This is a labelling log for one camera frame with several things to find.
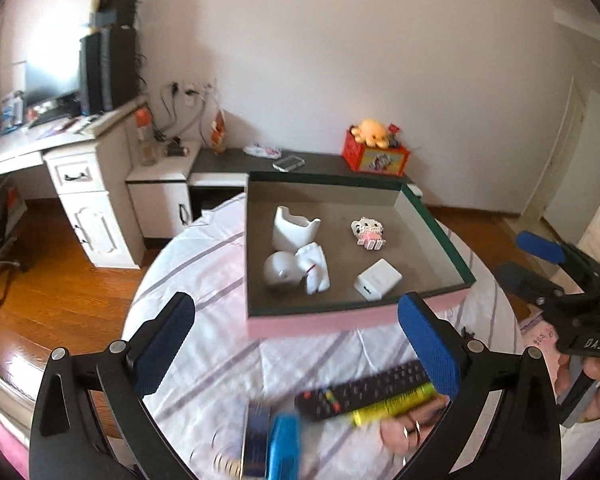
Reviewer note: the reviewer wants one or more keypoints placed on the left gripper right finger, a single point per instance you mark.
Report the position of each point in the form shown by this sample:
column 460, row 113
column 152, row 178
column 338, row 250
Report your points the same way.
column 523, row 439

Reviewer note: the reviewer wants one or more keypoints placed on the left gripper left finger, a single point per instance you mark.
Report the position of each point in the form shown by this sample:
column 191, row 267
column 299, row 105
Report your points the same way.
column 67, row 440

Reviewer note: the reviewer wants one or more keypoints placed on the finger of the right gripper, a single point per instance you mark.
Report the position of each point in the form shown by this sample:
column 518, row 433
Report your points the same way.
column 527, row 285
column 540, row 247

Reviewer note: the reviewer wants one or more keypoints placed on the yellow highlighter marker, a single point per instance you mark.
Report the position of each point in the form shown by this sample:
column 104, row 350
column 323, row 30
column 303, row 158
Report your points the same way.
column 394, row 406

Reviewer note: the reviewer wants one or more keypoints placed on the black remote control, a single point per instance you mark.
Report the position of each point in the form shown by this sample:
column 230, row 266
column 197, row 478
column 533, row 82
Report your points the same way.
column 345, row 398

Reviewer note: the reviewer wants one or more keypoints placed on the white striped bed sheet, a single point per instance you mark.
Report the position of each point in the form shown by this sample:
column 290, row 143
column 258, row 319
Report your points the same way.
column 201, row 404

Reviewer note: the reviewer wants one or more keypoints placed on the white square charger box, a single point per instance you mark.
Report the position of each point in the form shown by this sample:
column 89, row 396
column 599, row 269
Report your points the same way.
column 376, row 281

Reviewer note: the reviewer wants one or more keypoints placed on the pink block cat figure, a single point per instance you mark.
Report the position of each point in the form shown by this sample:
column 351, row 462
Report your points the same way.
column 369, row 233

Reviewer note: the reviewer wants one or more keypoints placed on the red decorated storage box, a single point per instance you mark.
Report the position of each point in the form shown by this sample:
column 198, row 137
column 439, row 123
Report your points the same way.
column 386, row 161

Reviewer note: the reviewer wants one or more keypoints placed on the dark blue small box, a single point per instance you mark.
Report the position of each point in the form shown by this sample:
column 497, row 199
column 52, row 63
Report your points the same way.
column 255, row 441

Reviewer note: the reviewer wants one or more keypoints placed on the pink and green box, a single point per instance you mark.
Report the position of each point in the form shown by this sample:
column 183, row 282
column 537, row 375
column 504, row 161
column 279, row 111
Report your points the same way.
column 415, row 245

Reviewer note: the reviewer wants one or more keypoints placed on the yellow octopus plush toy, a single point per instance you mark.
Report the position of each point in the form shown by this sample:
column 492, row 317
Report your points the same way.
column 371, row 133

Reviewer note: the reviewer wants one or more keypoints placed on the blue stapler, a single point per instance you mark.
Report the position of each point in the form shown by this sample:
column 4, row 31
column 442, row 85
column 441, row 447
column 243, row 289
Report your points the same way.
column 284, row 448

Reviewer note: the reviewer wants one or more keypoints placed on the white round figurine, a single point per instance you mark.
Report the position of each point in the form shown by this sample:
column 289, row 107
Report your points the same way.
column 281, row 270

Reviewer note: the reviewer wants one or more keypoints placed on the white smartphone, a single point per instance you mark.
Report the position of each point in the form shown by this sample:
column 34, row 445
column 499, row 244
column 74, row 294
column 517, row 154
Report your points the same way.
column 288, row 163

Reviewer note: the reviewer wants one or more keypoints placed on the white low cabinet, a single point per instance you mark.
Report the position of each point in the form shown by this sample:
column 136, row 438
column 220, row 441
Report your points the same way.
column 169, row 196

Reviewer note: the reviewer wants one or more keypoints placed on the white desk with drawers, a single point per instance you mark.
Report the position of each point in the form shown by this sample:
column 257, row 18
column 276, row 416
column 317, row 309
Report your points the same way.
column 88, row 169

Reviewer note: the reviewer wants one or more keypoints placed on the orange capped bottle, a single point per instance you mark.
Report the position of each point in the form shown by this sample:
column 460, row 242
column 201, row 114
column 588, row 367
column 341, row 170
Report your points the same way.
column 145, row 137

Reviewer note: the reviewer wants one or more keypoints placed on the black computer monitor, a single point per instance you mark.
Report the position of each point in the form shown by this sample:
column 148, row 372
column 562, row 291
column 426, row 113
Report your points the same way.
column 51, row 75

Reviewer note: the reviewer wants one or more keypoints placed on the black speaker tower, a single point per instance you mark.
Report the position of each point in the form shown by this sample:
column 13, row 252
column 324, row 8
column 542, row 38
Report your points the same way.
column 107, row 70

